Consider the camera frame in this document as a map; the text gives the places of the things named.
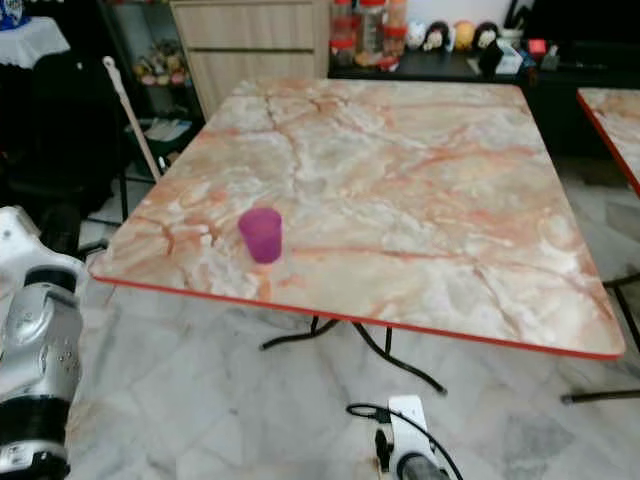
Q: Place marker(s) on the black chair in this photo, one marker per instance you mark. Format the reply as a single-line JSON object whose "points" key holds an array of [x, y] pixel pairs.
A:
{"points": [[60, 130]]}

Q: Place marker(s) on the white papers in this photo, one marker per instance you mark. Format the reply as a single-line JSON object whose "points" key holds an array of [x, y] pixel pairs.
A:
{"points": [[166, 130]]}

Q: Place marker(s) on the black round figurine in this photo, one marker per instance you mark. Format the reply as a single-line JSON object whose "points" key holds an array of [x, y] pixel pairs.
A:
{"points": [[487, 35]]}

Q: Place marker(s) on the black and white figurine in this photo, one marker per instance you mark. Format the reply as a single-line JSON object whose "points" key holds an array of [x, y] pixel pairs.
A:
{"points": [[437, 38]]}

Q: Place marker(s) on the pale wooden stick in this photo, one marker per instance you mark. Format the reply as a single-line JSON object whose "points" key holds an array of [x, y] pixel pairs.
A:
{"points": [[130, 115]]}

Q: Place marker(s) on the black metal shelf rack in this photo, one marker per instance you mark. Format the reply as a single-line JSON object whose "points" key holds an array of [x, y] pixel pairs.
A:
{"points": [[120, 30]]}

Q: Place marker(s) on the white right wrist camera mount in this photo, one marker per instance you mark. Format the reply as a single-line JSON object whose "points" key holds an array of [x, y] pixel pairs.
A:
{"points": [[408, 425]]}

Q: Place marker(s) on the black metal table legs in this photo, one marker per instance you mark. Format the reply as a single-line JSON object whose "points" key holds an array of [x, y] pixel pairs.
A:
{"points": [[600, 396], [380, 345]]}

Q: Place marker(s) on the small red box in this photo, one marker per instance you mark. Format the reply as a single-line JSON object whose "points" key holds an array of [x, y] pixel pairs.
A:
{"points": [[537, 48]]}

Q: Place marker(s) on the light wooden cabinet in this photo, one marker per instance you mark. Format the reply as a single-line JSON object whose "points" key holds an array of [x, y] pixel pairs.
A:
{"points": [[250, 45]]}

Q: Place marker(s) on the white lace cloth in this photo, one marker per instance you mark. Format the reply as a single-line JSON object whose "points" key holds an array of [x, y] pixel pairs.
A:
{"points": [[30, 42]]}

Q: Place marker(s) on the small white box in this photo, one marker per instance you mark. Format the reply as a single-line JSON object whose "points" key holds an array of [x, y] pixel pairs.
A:
{"points": [[513, 61]]}

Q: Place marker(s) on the black television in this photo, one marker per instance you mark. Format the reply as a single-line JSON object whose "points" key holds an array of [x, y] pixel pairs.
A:
{"points": [[590, 20]]}

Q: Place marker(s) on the small colourful figurines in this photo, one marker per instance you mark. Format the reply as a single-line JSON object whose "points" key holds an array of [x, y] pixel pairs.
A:
{"points": [[162, 65]]}

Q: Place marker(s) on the blue and white vase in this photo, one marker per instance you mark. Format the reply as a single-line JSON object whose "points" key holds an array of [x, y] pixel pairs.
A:
{"points": [[12, 12]]}

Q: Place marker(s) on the orange-filled red-lid plastic jar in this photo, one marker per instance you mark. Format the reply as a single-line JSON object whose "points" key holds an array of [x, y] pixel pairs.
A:
{"points": [[396, 30]]}

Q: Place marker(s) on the large red-lid plastic jar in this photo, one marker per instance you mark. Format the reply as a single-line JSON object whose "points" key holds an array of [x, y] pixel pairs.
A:
{"points": [[370, 32]]}

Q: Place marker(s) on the small red-lid plastic jar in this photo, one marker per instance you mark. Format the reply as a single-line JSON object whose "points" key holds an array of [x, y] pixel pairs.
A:
{"points": [[342, 42]]}

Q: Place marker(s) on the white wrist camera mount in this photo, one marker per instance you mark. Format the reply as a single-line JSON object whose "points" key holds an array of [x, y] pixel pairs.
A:
{"points": [[408, 425], [18, 240]]}

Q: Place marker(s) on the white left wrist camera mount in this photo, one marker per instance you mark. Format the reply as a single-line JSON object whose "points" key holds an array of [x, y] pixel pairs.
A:
{"points": [[18, 240]]}

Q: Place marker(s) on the purple plastic cup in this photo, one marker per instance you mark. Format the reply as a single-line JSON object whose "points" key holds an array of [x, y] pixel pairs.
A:
{"points": [[261, 236]]}

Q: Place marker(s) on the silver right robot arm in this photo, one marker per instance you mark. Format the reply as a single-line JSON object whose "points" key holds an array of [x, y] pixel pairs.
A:
{"points": [[422, 470]]}

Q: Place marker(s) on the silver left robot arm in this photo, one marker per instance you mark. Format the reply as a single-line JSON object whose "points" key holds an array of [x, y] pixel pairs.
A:
{"points": [[40, 340]]}

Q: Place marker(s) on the yellow round figurine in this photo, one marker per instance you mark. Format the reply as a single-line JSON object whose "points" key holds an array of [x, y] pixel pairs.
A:
{"points": [[463, 35]]}

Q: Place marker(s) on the white round figurine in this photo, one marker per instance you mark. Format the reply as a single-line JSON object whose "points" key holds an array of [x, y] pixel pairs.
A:
{"points": [[416, 36]]}

